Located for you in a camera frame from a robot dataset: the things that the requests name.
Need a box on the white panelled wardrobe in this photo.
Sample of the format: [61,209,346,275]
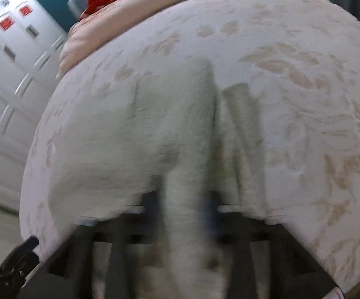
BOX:
[0,0,70,216]

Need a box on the red knitted cloth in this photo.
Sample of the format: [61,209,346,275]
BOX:
[83,0,131,15]

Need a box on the beige sweater with black hearts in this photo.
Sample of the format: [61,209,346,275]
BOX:
[47,55,263,299]

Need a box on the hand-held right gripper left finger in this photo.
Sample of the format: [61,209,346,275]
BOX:
[41,189,165,299]

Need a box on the pink duvet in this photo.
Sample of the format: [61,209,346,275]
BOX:
[57,0,293,80]

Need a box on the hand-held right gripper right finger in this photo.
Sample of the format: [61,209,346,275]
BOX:
[203,189,339,299]

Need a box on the pink floral bed blanket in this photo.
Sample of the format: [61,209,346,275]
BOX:
[19,0,360,294]

